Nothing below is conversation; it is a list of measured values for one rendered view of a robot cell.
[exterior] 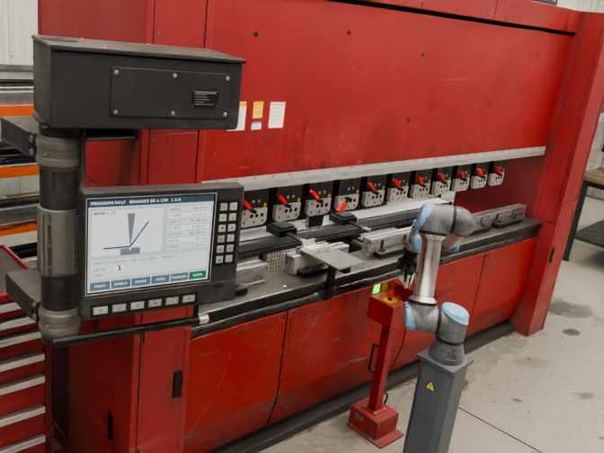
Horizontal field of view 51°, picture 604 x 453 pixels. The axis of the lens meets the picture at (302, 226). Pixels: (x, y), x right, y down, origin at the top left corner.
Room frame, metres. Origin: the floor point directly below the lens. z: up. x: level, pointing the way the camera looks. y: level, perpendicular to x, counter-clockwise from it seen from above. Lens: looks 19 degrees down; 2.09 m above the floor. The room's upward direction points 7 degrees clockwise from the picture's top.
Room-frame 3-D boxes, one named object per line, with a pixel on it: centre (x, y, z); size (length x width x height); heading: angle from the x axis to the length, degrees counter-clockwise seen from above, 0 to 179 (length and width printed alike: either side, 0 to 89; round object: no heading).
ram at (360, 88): (3.42, -0.52, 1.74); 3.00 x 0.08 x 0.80; 135
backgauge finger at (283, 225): (3.08, 0.05, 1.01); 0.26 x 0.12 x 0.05; 45
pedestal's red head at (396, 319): (2.96, -0.51, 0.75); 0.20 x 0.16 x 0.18; 135
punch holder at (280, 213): (2.81, 0.10, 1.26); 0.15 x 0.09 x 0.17; 135
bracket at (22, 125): (1.86, 0.68, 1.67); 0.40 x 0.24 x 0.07; 135
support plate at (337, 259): (2.86, -0.16, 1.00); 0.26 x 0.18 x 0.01; 45
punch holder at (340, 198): (3.09, -0.18, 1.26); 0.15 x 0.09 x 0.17; 135
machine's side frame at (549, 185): (4.69, -1.55, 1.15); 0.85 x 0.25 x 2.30; 45
